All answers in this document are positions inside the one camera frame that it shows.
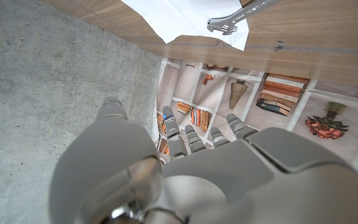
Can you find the white paper sheet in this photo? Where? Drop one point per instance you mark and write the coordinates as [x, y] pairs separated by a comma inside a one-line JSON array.
[[179, 18]]

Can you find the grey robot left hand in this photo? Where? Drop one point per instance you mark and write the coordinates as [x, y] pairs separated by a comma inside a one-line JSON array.
[[228, 186]]

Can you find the silver adjustable wrench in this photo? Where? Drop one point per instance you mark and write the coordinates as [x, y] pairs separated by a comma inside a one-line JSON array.
[[228, 23]]

